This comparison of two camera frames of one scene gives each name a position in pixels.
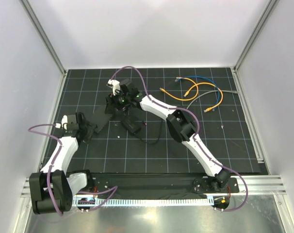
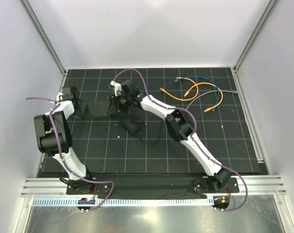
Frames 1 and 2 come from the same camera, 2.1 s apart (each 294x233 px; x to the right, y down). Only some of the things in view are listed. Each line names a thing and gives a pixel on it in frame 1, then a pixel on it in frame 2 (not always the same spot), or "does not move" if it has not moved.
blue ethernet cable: x=218 y=90 does not move
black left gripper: x=90 y=129 to x=83 y=105
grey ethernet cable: x=210 y=91 does not move
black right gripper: x=110 y=104 does not move
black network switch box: x=99 y=120 to x=98 y=109
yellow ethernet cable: x=178 y=77 does not move
